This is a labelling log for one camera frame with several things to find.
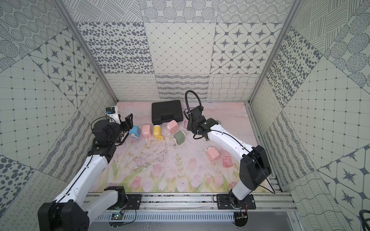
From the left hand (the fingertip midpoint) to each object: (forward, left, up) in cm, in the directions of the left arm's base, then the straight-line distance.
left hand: (129, 114), depth 77 cm
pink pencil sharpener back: (+8, -20, -23) cm, 31 cm away
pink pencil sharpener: (-12, -46, -22) cm, 53 cm away
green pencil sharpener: (-1, -26, -22) cm, 34 cm away
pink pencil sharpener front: (+4, -3, -22) cm, 22 cm away
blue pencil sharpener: (+2, +4, -21) cm, 22 cm away
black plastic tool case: (+22, -12, -23) cm, 34 cm away
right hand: (+1, -35, -13) cm, 37 cm away
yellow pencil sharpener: (+2, -11, -20) cm, 23 cm away
